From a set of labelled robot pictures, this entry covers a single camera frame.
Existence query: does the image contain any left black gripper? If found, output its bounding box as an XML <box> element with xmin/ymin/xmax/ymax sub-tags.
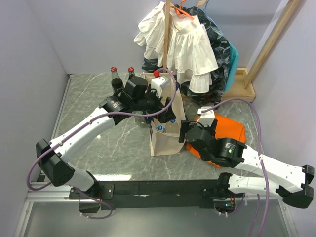
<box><xmin>132</xmin><ymin>84</ymin><xmax>176</xmax><ymax>123</ymax></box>

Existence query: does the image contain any coca-cola glass bottle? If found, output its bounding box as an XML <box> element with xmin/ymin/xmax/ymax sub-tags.
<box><xmin>128</xmin><ymin>67</ymin><xmax>135</xmax><ymax>79</ymax></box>
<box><xmin>111</xmin><ymin>67</ymin><xmax>123</xmax><ymax>93</ymax></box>

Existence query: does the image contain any clear chang bottle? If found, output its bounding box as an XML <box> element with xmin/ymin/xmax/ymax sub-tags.
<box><xmin>133</xmin><ymin>111</ymin><xmax>148</xmax><ymax>127</ymax></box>

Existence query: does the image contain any blue-cap plastic bottle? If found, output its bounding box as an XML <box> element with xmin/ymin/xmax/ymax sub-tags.
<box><xmin>166</xmin><ymin>119</ymin><xmax>179</xmax><ymax>134</ymax></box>
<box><xmin>157</xmin><ymin>124</ymin><xmax>166</xmax><ymax>133</ymax></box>

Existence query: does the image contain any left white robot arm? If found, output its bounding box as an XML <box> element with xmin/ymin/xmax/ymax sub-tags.
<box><xmin>36</xmin><ymin>76</ymin><xmax>176</xmax><ymax>198</ymax></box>

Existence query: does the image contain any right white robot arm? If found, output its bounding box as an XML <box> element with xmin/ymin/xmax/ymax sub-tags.
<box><xmin>179</xmin><ymin>119</ymin><xmax>315</xmax><ymax>209</ymax></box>

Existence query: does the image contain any beige canvas tote bag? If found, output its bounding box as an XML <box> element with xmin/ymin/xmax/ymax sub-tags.
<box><xmin>150</xmin><ymin>73</ymin><xmax>186</xmax><ymax>156</ymax></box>

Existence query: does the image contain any folded orange cloth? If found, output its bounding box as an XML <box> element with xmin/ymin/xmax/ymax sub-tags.
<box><xmin>185</xmin><ymin>111</ymin><xmax>246</xmax><ymax>168</ymax></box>

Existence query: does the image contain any dark shark print garment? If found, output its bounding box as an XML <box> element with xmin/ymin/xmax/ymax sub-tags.
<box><xmin>142</xmin><ymin>7</ymin><xmax>230</xmax><ymax>105</ymax></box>

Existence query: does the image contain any wooden clothes rack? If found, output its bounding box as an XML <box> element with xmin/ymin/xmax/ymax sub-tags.
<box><xmin>161</xmin><ymin>0</ymin><xmax>307</xmax><ymax>103</ymax></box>

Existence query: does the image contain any white pleated garment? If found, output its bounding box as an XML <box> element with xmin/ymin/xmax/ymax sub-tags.
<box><xmin>134</xmin><ymin>1</ymin><xmax>219</xmax><ymax>93</ymax></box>

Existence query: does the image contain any teal blue garment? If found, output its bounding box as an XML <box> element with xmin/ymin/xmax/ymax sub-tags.
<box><xmin>225</xmin><ymin>43</ymin><xmax>239</xmax><ymax>92</ymax></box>

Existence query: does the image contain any orange clothes hanger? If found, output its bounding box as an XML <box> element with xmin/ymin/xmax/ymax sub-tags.
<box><xmin>170</xmin><ymin>0</ymin><xmax>194</xmax><ymax>20</ymax></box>

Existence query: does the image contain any wooden clothes hanger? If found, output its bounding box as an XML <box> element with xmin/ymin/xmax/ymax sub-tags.
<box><xmin>195</xmin><ymin>0</ymin><xmax>207</xmax><ymax>7</ymax></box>

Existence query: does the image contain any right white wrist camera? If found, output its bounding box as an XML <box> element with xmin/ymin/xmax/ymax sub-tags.
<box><xmin>197</xmin><ymin>106</ymin><xmax>215</xmax><ymax>126</ymax></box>

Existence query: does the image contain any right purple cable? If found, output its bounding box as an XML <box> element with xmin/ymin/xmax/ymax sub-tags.
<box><xmin>201</xmin><ymin>98</ymin><xmax>270</xmax><ymax>237</ymax></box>

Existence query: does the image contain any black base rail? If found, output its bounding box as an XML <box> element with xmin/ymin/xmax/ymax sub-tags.
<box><xmin>68</xmin><ymin>179</ymin><xmax>247</xmax><ymax>214</ymax></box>

